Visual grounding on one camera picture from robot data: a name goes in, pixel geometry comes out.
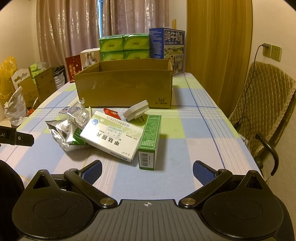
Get green tissue pack bundle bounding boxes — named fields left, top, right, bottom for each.
left=99, top=34, right=150, bottom=62

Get red gold gift box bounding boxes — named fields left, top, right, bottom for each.
left=65, top=56, right=82, bottom=83

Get desktop with checked tablecloth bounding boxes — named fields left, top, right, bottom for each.
left=0, top=71, right=265, bottom=204

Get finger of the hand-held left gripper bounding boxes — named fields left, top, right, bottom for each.
left=16, top=132, right=35, bottom=146

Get yellow plastic bag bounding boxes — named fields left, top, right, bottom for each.
left=0, top=57, right=18, bottom=98

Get small square plastic container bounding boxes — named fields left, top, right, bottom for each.
left=123, top=100, right=149, bottom=123

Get brown cardboard storage box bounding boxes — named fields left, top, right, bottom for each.
left=17, top=67, right=56, bottom=109

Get white product box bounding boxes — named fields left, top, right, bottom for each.
left=80, top=48, right=101, bottom=70

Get chair with quilted cover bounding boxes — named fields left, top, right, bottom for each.
left=228, top=61, right=296, bottom=176

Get crumpled silver foil bag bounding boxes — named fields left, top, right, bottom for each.
left=4, top=87, right=29, bottom=127

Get small red packet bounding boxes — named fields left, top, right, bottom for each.
left=103, top=108, right=120, bottom=117

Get yellow curtain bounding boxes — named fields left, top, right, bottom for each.
left=186, top=0, right=253, bottom=118

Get pinkish patterned curtain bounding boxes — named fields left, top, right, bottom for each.
left=36, top=0, right=173, bottom=70

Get blue milk carton case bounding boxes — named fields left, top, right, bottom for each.
left=149, top=27, right=186, bottom=75

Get clear plastic packaging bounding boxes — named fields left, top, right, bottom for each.
left=67, top=100, right=93, bottom=127

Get white carved panel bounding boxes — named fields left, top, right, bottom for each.
left=10, top=69, right=31, bottom=92

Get green tissue boxes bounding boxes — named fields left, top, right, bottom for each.
left=30, top=63, right=48, bottom=79

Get green white ointment box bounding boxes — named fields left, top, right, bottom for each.
left=137, top=114, right=162, bottom=171

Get white medicine box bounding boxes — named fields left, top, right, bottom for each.
left=80, top=111, right=145, bottom=163

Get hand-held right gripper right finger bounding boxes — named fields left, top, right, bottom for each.
left=179, top=160, right=271, bottom=209

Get silver foil pouch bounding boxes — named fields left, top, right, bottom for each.
left=45, top=120, right=91, bottom=152

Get black charger cable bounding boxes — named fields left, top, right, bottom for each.
left=233, top=44, right=269, bottom=133

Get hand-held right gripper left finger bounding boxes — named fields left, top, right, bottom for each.
left=23, top=160, right=115, bottom=208

